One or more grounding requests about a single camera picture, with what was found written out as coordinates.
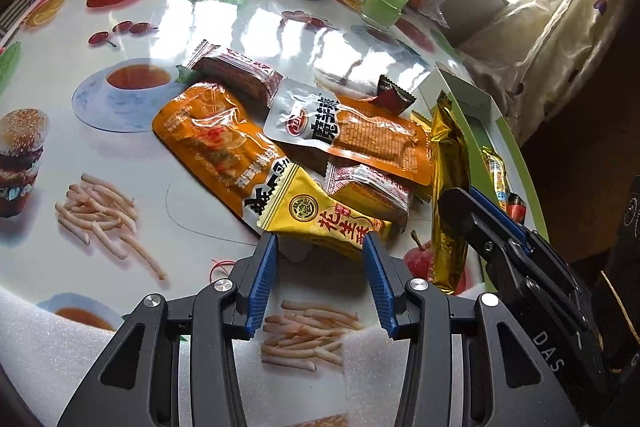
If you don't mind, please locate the food printed tablecloth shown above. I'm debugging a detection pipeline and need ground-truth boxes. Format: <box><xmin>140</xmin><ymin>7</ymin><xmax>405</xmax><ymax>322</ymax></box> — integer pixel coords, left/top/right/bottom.
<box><xmin>0</xmin><ymin>0</ymin><xmax>551</xmax><ymax>427</ymax></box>

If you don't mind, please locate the yellow triangular snack packet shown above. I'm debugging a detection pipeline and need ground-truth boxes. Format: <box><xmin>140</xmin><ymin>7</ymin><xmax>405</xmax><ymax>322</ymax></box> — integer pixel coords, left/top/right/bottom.
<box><xmin>256</xmin><ymin>164</ymin><xmax>393</xmax><ymax>258</ymax></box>

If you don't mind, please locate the white green cardboard box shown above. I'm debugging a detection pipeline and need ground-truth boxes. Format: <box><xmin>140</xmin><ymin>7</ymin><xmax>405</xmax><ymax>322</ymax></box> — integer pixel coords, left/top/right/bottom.
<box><xmin>415</xmin><ymin>66</ymin><xmax>551</xmax><ymax>298</ymax></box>

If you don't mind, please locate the dark red snack packet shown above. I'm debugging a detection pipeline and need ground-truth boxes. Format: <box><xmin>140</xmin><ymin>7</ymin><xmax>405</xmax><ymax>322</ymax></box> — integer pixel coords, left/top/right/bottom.
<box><xmin>372</xmin><ymin>74</ymin><xmax>418</xmax><ymax>115</ymax></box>

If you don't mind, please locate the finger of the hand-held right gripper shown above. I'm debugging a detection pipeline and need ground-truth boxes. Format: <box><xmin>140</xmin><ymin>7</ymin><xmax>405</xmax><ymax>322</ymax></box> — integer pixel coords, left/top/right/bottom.
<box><xmin>469</xmin><ymin>186</ymin><xmax>594</xmax><ymax>316</ymax></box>
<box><xmin>436</xmin><ymin>188</ymin><xmax>587</xmax><ymax>339</ymax></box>

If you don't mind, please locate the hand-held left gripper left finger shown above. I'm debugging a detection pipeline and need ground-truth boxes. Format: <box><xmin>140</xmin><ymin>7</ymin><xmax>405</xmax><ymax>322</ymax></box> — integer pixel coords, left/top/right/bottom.
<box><xmin>56</xmin><ymin>231</ymin><xmax>279</xmax><ymax>427</ymax></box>

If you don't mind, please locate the brown wooden cabinet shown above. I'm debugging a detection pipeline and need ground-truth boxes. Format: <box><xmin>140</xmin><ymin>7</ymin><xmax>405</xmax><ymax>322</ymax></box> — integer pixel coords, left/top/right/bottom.
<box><xmin>515</xmin><ymin>57</ymin><xmax>640</xmax><ymax>258</ymax></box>

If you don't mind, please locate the grey orange tofu snack packet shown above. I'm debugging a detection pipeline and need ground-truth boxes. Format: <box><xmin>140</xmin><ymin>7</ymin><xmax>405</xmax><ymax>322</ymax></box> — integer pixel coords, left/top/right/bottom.
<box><xmin>262</xmin><ymin>79</ymin><xmax>435</xmax><ymax>186</ymax></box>

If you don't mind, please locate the green plastic jar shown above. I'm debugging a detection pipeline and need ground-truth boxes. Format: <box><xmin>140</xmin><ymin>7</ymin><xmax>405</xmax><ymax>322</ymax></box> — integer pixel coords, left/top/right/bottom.
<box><xmin>361</xmin><ymin>0</ymin><xmax>412</xmax><ymax>30</ymax></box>

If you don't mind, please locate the large orange snack packet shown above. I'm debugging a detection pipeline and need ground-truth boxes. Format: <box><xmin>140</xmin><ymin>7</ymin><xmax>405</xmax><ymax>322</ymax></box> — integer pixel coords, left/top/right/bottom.
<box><xmin>151</xmin><ymin>80</ymin><xmax>301</xmax><ymax>228</ymax></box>

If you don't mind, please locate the thin orange sausage packet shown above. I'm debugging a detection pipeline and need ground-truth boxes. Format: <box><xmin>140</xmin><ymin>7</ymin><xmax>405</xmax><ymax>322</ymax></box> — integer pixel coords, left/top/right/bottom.
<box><xmin>481</xmin><ymin>146</ymin><xmax>526</xmax><ymax>223</ymax></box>

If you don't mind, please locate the long gold foil snack packet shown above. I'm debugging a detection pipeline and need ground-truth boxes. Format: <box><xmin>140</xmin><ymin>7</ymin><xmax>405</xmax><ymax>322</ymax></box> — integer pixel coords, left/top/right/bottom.
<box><xmin>430</xmin><ymin>91</ymin><xmax>473</xmax><ymax>295</ymax></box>

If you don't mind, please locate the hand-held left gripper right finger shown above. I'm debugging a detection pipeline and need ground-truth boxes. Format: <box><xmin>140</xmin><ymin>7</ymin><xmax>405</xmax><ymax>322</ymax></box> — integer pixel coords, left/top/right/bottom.
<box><xmin>362</xmin><ymin>237</ymin><xmax>583</xmax><ymax>427</ymax></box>

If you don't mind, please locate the black object white print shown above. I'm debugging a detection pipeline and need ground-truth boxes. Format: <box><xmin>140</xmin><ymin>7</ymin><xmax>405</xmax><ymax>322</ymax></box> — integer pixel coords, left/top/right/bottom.
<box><xmin>600</xmin><ymin>177</ymin><xmax>640</xmax><ymax>373</ymax></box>

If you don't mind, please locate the white foam sheet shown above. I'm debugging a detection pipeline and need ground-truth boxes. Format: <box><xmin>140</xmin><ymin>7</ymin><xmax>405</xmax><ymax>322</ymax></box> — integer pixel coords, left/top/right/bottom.
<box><xmin>0</xmin><ymin>289</ymin><xmax>128</xmax><ymax>427</ymax></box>
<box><xmin>341</xmin><ymin>324</ymin><xmax>417</xmax><ymax>427</ymax></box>

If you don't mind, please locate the cream patterned curtain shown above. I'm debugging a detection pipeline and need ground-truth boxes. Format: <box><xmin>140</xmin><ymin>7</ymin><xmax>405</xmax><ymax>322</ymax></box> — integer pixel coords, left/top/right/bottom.
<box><xmin>457</xmin><ymin>0</ymin><xmax>626</xmax><ymax>148</ymax></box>

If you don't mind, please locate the red white patterned snack packet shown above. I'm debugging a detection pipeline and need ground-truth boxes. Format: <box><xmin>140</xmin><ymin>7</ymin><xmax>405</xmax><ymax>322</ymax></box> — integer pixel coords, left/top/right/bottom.
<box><xmin>322</xmin><ymin>159</ymin><xmax>413</xmax><ymax>228</ymax></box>
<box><xmin>186</xmin><ymin>39</ymin><xmax>286</xmax><ymax>108</ymax></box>

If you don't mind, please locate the small gold foil snack packet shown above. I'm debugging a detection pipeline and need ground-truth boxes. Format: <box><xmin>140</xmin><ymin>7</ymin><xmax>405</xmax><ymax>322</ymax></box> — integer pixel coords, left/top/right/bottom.
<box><xmin>410</xmin><ymin>109</ymin><xmax>436</xmax><ymax>205</ymax></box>

